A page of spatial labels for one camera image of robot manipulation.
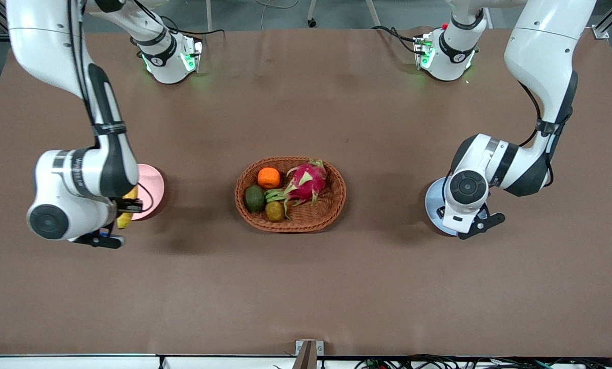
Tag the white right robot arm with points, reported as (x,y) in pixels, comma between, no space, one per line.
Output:
(44,46)

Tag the brown wicker basket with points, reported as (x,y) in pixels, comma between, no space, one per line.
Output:
(306,221)

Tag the pink plate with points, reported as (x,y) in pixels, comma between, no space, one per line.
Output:
(151,187)

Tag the white table edge rail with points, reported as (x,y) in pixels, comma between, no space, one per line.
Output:
(80,362)

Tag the pink dragon fruit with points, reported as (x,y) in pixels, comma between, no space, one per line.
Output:
(306,182)

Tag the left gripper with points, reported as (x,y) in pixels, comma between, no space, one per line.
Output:
(440,211)

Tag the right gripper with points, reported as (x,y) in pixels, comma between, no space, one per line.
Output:
(129,205)

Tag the green avocado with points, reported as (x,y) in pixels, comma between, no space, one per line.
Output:
(254,198)

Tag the blue plate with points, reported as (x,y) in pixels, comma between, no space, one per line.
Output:
(434,205)

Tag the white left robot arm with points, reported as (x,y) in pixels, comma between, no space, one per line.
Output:
(542,46)

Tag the brown table cover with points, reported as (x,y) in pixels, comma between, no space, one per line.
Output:
(306,287)

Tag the brown kiwi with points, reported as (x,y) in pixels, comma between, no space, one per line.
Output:
(274,211)

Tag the orange fruit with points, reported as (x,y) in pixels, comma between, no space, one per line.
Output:
(268,178)

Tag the grey metal camera mount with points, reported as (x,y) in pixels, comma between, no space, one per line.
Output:
(308,353)

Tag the yellow banana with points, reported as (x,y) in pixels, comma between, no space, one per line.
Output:
(125,220)

